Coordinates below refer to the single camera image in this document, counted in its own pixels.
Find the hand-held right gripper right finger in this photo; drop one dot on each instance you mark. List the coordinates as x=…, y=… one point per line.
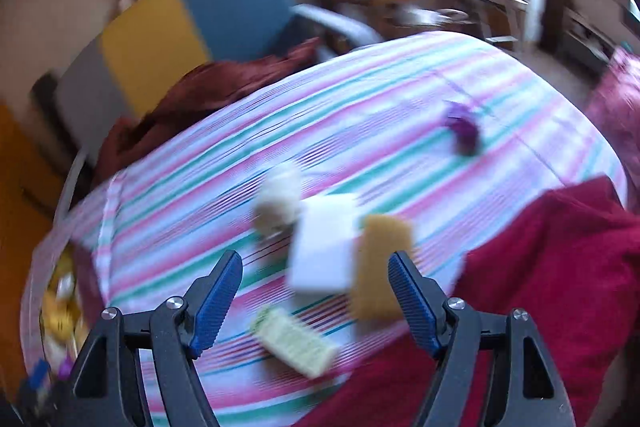
x=415, y=302

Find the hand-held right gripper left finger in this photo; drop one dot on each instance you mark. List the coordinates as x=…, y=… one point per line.
x=215, y=307

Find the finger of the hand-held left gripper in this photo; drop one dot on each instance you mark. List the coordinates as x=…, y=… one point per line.
x=39, y=374

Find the yellow sponge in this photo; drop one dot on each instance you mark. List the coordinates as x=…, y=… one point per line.
x=382, y=267

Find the gold tin box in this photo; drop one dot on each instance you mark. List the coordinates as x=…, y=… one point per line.
x=57, y=307

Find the white box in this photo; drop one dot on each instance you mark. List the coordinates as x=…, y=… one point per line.
x=325, y=247

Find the red cloth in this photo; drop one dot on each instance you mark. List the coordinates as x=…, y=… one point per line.
x=540, y=297

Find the white plush toy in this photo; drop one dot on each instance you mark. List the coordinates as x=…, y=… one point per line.
x=277, y=197

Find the purple wrapped object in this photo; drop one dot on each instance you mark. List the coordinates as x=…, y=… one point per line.
x=464, y=132

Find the wooden cabinet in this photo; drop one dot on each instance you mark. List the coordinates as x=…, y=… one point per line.
x=20, y=187

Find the striped tablecloth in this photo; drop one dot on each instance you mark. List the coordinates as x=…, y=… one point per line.
x=350, y=117

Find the maroon quilted jacket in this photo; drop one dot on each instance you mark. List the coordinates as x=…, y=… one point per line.
x=210, y=87

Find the dark rolled mat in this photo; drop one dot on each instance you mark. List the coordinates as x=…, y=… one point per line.
x=45, y=89

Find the pink patterned cloth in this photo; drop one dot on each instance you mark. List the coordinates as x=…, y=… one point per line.
x=615, y=107

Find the grey yellow blue chair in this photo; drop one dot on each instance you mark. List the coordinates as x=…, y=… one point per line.
x=225, y=7

